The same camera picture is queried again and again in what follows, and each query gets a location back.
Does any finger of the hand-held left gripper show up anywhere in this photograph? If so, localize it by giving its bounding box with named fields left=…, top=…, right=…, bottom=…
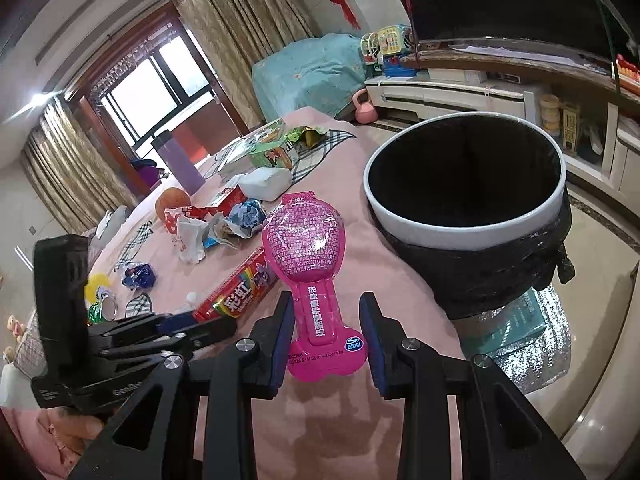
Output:
left=89, top=310, right=198, bottom=348
left=100, top=317, right=238, bottom=362

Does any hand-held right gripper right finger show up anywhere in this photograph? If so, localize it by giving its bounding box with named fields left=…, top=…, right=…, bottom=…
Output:
left=358, top=291, right=586, bottom=480

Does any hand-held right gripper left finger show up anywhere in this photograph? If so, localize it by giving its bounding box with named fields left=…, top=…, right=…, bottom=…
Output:
left=67, top=291, right=297, bottom=480

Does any pink toy blister package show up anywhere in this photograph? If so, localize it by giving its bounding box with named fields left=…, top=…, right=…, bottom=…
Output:
left=261, top=191, right=369, bottom=381

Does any white bin with black bag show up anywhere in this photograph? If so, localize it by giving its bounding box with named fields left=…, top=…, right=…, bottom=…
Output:
left=363, top=112, right=573, bottom=321

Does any red and white carton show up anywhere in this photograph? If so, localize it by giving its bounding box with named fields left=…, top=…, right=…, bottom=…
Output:
left=192, top=187, right=247, bottom=221

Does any white foam block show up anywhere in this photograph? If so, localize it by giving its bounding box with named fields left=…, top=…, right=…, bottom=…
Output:
left=239, top=166, right=292, bottom=202

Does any yellow fluffy item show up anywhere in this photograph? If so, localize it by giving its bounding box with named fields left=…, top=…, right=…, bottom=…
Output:
left=84, top=272, right=111, bottom=306

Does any small plaid cloth piece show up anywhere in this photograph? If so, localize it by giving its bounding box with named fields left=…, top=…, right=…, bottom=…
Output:
left=124, top=292, right=153, bottom=317
left=114, top=220, right=155, bottom=271

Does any green foil wrapper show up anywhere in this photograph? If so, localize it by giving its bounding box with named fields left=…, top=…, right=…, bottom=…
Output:
left=87, top=299, right=119, bottom=323

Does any red rainbow candy packet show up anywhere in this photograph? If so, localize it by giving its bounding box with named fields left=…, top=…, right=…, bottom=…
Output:
left=192, top=247, right=278, bottom=323

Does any small blue crumpled wrapper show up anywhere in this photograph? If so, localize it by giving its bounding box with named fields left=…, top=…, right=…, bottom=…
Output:
left=122, top=261, right=156, bottom=292

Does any pink blanket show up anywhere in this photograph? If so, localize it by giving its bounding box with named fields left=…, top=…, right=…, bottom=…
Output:
left=0, top=105, right=466, bottom=480

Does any white crumpled plastic bag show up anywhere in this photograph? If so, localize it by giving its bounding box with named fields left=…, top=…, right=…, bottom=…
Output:
left=165, top=207, right=209, bottom=265

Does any orange fruit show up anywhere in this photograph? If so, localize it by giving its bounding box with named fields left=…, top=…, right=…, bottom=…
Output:
left=155, top=187, right=191, bottom=223

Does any beige patterned curtain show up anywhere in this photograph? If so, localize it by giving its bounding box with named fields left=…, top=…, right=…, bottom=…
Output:
left=171, top=0, right=323, bottom=131
left=20, top=97, right=126, bottom=235

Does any teal box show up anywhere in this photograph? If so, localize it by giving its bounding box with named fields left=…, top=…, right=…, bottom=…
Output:
left=460, top=287, right=548, bottom=358

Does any purple bottle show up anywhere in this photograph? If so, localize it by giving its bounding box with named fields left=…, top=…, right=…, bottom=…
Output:
left=154, top=130, right=206, bottom=196

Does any silver foil mat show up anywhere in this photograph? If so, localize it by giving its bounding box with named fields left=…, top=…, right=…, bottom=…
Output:
left=467, top=280, right=573, bottom=397

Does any clear glass dish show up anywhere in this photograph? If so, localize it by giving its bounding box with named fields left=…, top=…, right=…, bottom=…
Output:
left=202, top=135, right=261, bottom=178

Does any green printed box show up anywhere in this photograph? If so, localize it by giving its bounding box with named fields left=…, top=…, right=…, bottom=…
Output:
left=247, top=119, right=303, bottom=171

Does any green and gold wrapper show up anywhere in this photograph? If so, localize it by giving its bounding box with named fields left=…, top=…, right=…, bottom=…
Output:
left=295, top=126, right=331, bottom=148

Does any pink kettlebell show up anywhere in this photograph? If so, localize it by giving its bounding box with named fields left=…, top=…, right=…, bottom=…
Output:
left=351, top=88, right=377, bottom=124

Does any brown framed window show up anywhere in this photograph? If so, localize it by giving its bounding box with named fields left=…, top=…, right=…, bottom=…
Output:
left=65, top=10, right=223, bottom=161

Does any white television cabinet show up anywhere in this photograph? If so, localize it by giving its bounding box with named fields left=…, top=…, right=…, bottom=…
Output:
left=364, top=40, right=640, bottom=211

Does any teal covered furniture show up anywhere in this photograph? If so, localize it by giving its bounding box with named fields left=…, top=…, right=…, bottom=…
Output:
left=251, top=32, right=371, bottom=123

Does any stack of yellow tubs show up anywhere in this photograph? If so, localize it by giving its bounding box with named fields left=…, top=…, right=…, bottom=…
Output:
left=539, top=94, right=563, bottom=136

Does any yellow perforated box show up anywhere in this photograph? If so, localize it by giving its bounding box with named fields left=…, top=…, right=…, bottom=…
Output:
left=560, top=101, right=582, bottom=156

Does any colourful toy play set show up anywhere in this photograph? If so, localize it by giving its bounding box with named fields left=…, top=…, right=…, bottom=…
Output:
left=360, top=25, right=417, bottom=79

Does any black television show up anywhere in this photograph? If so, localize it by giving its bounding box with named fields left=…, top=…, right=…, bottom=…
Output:
left=377, top=0, right=640, bottom=67

